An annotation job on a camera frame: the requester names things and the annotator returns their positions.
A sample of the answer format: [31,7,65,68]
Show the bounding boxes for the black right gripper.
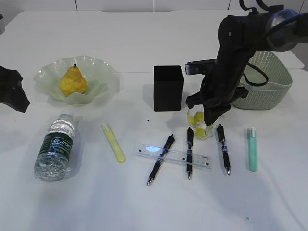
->
[185,48,249,126]

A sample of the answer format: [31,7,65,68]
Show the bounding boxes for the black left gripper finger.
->
[0,66,30,113]

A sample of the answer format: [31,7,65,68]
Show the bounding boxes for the yellow waste paper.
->
[187,109,213,139]

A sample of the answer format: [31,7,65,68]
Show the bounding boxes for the yellow pear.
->
[58,64,88,96]

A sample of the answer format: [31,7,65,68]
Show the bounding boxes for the clear water bottle green label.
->
[34,111,76,181]

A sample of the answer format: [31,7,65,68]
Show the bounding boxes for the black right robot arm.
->
[185,9,308,125]

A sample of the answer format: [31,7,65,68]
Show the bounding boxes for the black pen right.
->
[217,124,231,175]

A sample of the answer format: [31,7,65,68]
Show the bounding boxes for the black pen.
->
[147,134,175,186]
[217,124,231,175]
[186,127,194,180]

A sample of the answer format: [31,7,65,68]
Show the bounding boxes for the black pen middle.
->
[186,127,194,180]

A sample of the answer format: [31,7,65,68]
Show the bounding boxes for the black square pen holder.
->
[153,65,184,112]

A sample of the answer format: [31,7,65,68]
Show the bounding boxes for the black pen left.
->
[147,134,175,186]

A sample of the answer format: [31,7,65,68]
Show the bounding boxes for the clear plastic ruler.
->
[135,144,212,169]

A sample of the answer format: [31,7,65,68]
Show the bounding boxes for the green woven plastic basket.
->
[232,51,293,110]

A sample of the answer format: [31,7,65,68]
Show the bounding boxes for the green wavy glass plate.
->
[34,55,113,104]

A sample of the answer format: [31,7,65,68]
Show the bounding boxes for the yellow utility knife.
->
[101,124,126,163]

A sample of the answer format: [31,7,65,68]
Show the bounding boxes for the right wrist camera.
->
[185,59,216,75]

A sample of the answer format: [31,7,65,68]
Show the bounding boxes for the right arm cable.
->
[238,0,308,87]

